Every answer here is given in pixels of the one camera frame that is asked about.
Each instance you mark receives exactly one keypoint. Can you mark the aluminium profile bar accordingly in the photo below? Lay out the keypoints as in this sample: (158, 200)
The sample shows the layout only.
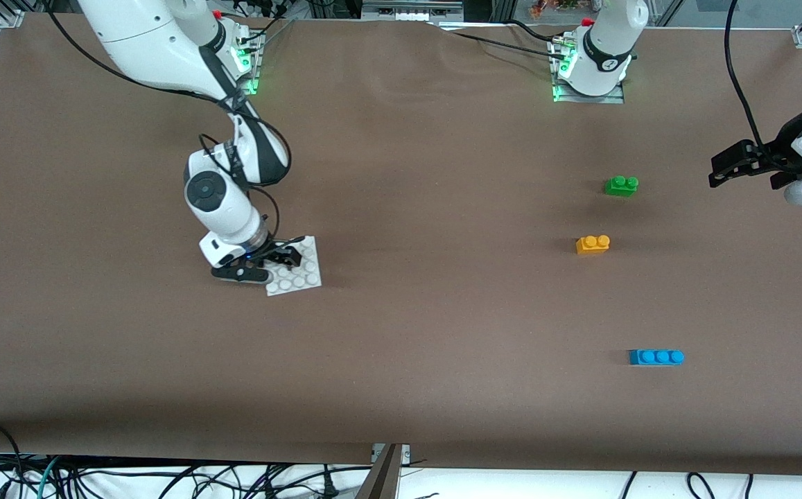
(383, 478)

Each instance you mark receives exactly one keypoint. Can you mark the grey metal device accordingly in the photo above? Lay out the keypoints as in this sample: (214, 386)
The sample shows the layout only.
(407, 7)

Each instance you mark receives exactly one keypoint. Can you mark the yellow two-stud block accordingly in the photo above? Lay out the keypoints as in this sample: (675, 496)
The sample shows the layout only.
(591, 245)

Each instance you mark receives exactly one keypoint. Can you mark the orange background object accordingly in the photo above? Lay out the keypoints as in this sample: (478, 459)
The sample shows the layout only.
(546, 7)

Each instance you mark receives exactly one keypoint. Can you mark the white studded base plate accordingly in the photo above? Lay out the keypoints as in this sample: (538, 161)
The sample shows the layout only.
(300, 278)

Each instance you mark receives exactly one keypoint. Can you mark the blue three-stud block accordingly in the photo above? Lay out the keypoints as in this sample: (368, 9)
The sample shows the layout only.
(656, 357)

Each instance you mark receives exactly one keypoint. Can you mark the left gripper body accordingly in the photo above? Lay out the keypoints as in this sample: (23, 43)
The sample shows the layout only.
(777, 152)

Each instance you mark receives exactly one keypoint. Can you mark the small metal bracket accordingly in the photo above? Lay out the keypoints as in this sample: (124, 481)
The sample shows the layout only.
(406, 452)

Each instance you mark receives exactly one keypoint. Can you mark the green two-stud block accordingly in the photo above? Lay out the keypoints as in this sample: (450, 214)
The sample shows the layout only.
(620, 186)

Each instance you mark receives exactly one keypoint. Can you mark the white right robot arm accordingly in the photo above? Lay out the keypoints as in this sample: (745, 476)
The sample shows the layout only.
(144, 41)

